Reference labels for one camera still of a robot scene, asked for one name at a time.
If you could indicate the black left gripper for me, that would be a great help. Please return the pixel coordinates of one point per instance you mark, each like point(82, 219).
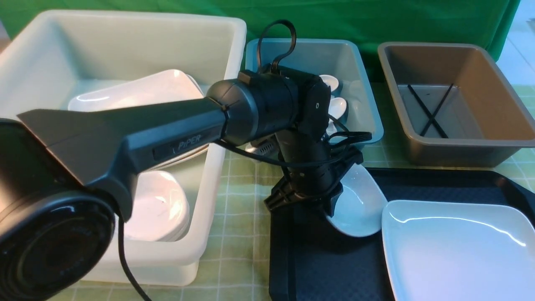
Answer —
point(313, 169)

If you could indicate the white bowl tray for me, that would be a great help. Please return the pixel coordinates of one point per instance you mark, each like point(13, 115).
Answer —
point(358, 210)
point(160, 209)

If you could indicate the large white square plate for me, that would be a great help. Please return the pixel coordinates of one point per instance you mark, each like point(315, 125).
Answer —
point(439, 251)

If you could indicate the white soup spoon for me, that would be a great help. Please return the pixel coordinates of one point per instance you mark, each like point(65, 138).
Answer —
point(337, 111)

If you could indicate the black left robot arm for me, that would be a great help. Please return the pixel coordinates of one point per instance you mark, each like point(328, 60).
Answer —
point(68, 178)

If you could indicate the lower white plate in bin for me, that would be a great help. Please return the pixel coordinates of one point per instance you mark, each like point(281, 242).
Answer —
point(184, 157)

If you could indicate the white plate in bin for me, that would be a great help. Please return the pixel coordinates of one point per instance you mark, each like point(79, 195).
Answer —
point(162, 87)
point(184, 157)

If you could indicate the top white plate in bin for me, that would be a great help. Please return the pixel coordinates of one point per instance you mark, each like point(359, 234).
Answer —
point(162, 87)

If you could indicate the black serving tray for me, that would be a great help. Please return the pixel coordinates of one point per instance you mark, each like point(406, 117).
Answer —
point(311, 261)

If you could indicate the green checkered tablecloth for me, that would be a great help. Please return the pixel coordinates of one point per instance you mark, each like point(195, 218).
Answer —
point(236, 261)

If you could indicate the white spoon top of pile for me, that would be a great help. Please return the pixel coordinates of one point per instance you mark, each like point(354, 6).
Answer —
point(332, 82)

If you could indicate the black chopstick in brown bin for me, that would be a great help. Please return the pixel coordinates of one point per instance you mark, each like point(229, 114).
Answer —
point(419, 101)

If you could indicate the teal plastic bin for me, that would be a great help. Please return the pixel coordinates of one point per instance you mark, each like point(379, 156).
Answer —
point(341, 59)

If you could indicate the brown plastic bin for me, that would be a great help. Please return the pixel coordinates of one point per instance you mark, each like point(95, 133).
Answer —
point(485, 120)

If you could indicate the green backdrop cloth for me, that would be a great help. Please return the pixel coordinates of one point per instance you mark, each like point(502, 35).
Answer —
point(366, 23)

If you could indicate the large white plastic bin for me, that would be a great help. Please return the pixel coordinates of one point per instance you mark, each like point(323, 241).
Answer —
point(63, 53)

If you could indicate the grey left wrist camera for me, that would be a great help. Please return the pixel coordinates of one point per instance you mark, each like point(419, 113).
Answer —
point(266, 146)

